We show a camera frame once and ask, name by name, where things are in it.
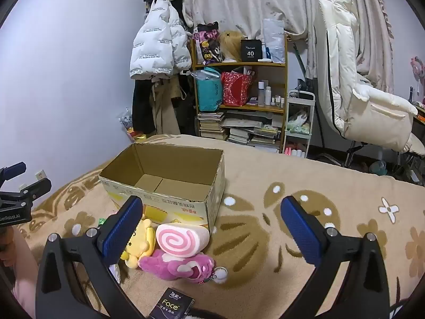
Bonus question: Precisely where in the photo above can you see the blonde wig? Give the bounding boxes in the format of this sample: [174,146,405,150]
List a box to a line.
[217,30,246,63]

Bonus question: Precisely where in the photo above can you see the pink and white bottles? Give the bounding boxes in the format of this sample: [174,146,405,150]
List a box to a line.
[285,142,307,159]

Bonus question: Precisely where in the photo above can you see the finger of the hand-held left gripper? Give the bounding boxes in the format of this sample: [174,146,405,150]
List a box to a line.
[0,162,27,187]
[18,178,52,205]

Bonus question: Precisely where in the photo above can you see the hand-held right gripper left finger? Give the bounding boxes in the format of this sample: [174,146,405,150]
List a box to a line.
[35,195,156,319]

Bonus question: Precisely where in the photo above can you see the beige printed blanket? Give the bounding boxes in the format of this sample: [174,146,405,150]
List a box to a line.
[16,135,425,319]

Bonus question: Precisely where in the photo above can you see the pink swirl roll plush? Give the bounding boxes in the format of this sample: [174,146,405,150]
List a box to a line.
[155,223,210,259]

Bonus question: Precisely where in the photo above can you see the wooden shelf unit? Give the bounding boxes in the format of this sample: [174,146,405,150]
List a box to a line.
[191,35,289,153]

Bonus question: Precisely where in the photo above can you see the white plastic bag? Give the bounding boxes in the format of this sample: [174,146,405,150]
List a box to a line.
[262,18,286,64]

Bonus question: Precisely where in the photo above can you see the dark tissue packet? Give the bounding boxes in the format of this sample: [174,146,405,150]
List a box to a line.
[148,288,196,319]

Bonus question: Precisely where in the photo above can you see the row of cosmetic bottles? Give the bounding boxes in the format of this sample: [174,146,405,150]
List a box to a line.
[257,80,286,107]

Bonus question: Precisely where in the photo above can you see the pastel cloths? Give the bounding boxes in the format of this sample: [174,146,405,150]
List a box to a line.
[287,107,312,133]

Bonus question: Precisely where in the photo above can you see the yellow dog plush toy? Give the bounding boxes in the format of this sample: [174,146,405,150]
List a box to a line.
[120,217,156,268]

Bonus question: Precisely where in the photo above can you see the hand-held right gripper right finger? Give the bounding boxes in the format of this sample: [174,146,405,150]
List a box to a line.
[280,195,390,319]

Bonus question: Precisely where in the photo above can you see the black hanging coat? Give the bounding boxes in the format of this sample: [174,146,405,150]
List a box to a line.
[132,73,156,133]

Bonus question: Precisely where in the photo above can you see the red patterned bag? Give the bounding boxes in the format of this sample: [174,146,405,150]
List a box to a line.
[221,71,253,106]

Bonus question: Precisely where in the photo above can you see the person's pink clothing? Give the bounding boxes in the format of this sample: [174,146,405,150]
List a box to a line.
[0,226,39,308]

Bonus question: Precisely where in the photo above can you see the cream office chair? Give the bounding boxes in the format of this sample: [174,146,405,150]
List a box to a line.
[327,129,425,183]
[314,0,419,153]

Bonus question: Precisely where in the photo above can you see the white trolley cart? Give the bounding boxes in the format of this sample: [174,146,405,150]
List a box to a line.
[284,90,316,158]

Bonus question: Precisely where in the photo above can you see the pink bear plush toy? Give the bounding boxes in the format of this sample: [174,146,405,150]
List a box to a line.
[138,251,216,284]

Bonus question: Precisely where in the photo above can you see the stack of books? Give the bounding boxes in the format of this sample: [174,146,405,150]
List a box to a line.
[198,111,283,150]

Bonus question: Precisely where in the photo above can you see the pink desk fan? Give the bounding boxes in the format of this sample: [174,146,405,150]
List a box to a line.
[410,56,425,103]

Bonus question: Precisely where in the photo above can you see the clear plastic bag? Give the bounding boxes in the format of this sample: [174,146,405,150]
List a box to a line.
[117,108,147,142]

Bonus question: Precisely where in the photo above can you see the black printed bag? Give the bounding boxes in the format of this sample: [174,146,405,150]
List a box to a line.
[193,22,222,65]

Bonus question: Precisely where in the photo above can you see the cardboard box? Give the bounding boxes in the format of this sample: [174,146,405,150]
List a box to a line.
[99,142,226,235]

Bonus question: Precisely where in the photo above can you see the teal soft toy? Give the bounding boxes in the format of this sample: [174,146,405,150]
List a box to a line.
[369,160,388,175]

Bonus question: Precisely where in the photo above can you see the white puffer jacket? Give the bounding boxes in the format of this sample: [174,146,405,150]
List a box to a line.
[129,0,193,80]

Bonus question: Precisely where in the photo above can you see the beige hanging coat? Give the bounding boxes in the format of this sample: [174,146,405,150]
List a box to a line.
[151,73,187,137]

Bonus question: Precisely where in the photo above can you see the black box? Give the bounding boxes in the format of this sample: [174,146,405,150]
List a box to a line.
[241,39,260,62]

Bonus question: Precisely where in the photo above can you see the teal bag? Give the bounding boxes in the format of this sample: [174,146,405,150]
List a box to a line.
[195,67,224,112]

